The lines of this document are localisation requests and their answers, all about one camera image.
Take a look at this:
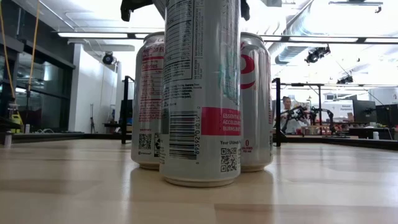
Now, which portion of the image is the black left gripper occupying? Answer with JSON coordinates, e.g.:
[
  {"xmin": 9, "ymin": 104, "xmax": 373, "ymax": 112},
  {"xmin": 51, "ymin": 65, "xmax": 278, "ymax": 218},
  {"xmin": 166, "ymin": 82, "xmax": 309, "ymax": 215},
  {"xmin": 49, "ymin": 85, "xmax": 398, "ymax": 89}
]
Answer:
[{"xmin": 120, "ymin": 0, "xmax": 251, "ymax": 22}]

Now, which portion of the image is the tall white black-lid can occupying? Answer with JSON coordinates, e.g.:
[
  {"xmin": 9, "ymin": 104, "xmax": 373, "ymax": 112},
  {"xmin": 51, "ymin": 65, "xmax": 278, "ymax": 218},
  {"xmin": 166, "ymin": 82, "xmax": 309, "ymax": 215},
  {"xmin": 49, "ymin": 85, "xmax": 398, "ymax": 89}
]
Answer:
[{"xmin": 159, "ymin": 0, "xmax": 243, "ymax": 188}]

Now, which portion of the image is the ceiling light strip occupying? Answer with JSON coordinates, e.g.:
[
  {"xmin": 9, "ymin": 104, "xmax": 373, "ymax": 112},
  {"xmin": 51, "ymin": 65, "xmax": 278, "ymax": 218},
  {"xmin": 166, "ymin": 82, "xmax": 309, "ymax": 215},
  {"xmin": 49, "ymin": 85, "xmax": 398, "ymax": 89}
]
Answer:
[
  {"xmin": 57, "ymin": 32, "xmax": 129, "ymax": 39},
  {"xmin": 289, "ymin": 37, "xmax": 359, "ymax": 43}
]

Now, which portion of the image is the silver Diet Coke can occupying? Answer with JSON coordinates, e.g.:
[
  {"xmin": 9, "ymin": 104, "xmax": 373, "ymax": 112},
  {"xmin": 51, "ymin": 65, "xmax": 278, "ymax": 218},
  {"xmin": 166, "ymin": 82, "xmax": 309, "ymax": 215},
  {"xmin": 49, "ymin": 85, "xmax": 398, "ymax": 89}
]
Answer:
[
  {"xmin": 239, "ymin": 31, "xmax": 274, "ymax": 173},
  {"xmin": 130, "ymin": 30, "xmax": 165, "ymax": 170}
]

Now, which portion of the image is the small dark background table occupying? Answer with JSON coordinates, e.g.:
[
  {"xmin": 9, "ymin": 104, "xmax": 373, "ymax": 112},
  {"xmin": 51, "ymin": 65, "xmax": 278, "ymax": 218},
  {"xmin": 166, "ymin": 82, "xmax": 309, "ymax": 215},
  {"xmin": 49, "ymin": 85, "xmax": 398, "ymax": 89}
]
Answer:
[{"xmin": 103, "ymin": 121, "xmax": 123, "ymax": 135}]

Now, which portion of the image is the thin background stand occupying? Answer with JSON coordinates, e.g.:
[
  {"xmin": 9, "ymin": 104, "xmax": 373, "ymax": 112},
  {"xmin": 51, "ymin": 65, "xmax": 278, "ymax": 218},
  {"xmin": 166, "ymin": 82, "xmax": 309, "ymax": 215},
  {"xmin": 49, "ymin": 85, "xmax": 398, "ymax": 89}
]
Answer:
[{"xmin": 89, "ymin": 103, "xmax": 96, "ymax": 134}]

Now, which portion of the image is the yellow-green container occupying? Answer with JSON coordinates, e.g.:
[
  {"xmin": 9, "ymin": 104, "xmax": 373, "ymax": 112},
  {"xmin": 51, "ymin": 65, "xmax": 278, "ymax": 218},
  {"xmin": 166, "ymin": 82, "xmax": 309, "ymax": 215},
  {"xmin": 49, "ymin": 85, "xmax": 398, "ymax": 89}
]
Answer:
[{"xmin": 10, "ymin": 112, "xmax": 24, "ymax": 134}]

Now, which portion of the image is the black ceiling spotlight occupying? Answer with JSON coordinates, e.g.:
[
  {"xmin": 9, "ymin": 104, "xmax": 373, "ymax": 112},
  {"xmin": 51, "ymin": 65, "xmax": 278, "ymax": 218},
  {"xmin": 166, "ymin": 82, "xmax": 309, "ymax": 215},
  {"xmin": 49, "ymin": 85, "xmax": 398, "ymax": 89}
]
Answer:
[
  {"xmin": 304, "ymin": 45, "xmax": 331, "ymax": 65},
  {"xmin": 336, "ymin": 74, "xmax": 354, "ymax": 85}
]

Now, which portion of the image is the person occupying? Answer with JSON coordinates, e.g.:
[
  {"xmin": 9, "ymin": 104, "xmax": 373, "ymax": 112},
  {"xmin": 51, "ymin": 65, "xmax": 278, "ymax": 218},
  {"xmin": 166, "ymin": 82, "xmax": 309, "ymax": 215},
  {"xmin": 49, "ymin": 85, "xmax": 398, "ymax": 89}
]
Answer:
[{"xmin": 279, "ymin": 95, "xmax": 312, "ymax": 135}]

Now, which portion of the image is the cluttered background table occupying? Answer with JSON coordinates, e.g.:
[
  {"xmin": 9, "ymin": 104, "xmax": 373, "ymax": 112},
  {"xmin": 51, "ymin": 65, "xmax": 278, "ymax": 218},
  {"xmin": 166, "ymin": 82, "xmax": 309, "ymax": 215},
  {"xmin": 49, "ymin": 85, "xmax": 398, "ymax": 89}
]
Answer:
[{"xmin": 300, "ymin": 123, "xmax": 351, "ymax": 138}]

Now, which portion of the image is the white equipment sign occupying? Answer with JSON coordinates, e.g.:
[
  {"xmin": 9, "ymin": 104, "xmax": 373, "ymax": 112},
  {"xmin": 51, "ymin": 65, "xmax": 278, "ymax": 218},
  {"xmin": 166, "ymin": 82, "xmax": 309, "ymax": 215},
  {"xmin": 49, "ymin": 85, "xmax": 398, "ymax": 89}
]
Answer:
[{"xmin": 323, "ymin": 100, "xmax": 354, "ymax": 122}]

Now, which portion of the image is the black monitor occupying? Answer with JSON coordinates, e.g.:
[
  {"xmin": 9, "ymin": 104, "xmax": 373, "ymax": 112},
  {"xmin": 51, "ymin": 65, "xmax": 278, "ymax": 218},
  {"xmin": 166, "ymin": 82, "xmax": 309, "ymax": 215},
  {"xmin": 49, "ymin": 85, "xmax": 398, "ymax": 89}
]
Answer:
[
  {"xmin": 352, "ymin": 99, "xmax": 377, "ymax": 124},
  {"xmin": 375, "ymin": 104, "xmax": 398, "ymax": 127}
]

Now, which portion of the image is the dark background desk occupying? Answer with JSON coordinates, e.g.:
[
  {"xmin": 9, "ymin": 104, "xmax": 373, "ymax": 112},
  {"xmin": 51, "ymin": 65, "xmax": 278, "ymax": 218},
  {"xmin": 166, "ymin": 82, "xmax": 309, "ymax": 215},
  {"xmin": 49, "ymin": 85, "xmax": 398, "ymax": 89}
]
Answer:
[{"xmin": 348, "ymin": 126, "xmax": 398, "ymax": 141}]

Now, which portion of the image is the black round ceiling camera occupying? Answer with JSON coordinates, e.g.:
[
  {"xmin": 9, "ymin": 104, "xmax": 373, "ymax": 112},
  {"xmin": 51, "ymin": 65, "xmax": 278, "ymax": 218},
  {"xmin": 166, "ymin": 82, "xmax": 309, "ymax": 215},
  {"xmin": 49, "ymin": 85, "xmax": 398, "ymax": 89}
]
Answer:
[{"xmin": 101, "ymin": 52, "xmax": 115, "ymax": 65}]

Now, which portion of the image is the yellow cable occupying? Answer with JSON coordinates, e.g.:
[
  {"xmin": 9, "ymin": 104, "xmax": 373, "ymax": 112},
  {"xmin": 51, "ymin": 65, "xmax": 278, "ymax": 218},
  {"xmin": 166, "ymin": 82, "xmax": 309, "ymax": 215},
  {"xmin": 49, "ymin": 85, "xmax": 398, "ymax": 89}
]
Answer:
[
  {"xmin": 27, "ymin": 0, "xmax": 42, "ymax": 94},
  {"xmin": 0, "ymin": 0, "xmax": 16, "ymax": 100}
]

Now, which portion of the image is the black aluminium table frame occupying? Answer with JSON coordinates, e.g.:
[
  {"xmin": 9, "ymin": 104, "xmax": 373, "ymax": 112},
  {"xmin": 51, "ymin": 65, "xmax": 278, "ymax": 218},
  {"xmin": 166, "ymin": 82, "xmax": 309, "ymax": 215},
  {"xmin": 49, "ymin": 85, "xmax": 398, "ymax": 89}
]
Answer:
[{"xmin": 0, "ymin": 132, "xmax": 398, "ymax": 152}]

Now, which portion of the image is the silver ventilation duct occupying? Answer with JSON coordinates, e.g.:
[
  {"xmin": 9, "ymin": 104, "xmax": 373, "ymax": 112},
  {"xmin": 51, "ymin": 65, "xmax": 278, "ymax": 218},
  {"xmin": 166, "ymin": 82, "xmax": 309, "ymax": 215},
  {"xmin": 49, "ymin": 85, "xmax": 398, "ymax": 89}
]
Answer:
[{"xmin": 267, "ymin": 0, "xmax": 315, "ymax": 66}]

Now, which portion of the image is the ceiling rail mount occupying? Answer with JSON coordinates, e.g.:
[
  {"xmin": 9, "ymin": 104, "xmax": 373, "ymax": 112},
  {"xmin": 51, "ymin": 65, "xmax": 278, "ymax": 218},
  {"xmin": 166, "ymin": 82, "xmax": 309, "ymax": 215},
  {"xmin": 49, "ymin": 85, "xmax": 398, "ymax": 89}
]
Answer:
[{"xmin": 328, "ymin": 1, "xmax": 384, "ymax": 14}]

